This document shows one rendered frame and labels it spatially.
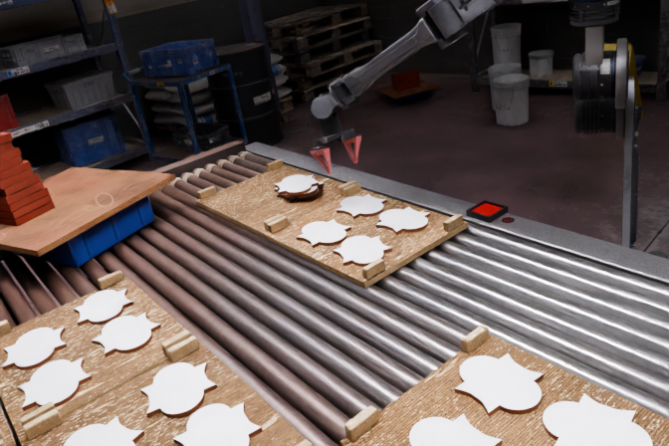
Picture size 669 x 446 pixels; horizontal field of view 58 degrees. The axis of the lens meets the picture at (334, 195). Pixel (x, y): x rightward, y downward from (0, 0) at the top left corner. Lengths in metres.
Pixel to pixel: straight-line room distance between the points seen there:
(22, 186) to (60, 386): 0.76
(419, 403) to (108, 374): 0.61
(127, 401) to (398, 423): 0.49
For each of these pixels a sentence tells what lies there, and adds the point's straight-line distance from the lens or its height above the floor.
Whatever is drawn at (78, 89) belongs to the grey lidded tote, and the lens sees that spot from 5.69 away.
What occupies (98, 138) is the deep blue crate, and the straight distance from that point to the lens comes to 5.81.
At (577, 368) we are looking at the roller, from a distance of 1.12.
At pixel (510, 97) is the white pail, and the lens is 5.13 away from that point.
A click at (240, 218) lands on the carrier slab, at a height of 0.94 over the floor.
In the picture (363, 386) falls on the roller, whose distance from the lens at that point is 1.11.
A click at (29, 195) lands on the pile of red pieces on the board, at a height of 1.11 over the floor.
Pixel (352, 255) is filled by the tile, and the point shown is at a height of 0.95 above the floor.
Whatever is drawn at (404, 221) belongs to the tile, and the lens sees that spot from 1.56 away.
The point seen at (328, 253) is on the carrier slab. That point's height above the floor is 0.94.
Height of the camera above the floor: 1.63
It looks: 23 degrees down
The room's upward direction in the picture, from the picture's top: 10 degrees counter-clockwise
